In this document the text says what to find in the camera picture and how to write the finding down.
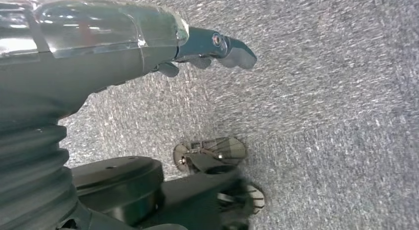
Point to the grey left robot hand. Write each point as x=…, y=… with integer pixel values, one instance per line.
x=82, y=58

